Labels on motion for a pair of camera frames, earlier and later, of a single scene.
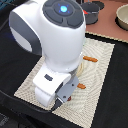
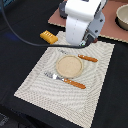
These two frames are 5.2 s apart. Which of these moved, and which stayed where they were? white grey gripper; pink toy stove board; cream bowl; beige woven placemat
Moved: white grey gripper
Stayed: cream bowl; beige woven placemat; pink toy stove board
